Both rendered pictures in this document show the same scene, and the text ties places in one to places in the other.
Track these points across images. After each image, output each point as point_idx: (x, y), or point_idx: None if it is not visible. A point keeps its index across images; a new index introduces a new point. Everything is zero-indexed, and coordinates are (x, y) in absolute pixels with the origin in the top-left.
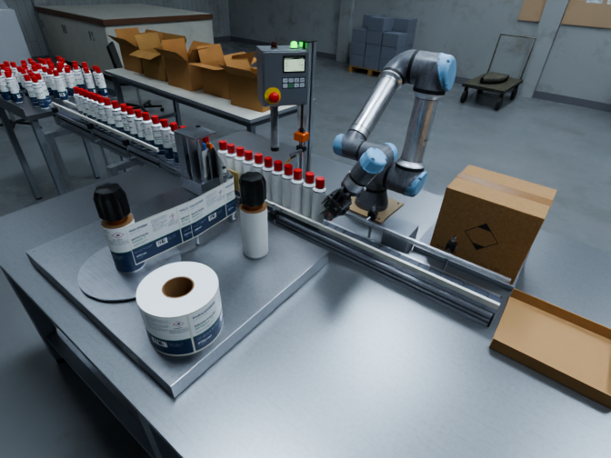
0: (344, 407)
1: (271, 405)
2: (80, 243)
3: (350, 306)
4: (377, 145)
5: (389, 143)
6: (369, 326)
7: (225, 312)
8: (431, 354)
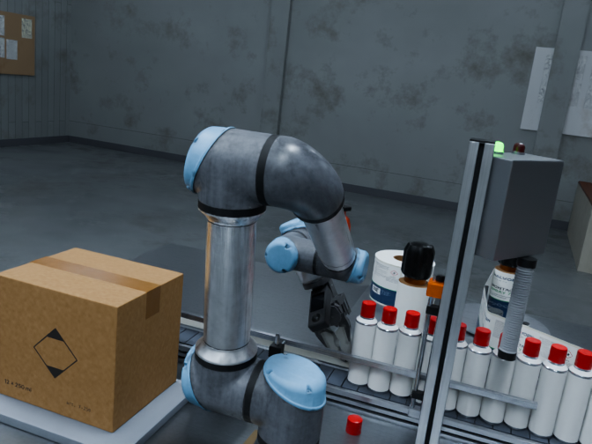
0: (262, 292)
1: (310, 292)
2: (581, 339)
3: (274, 333)
4: (298, 237)
5: (282, 240)
6: (252, 322)
7: (379, 305)
8: (196, 311)
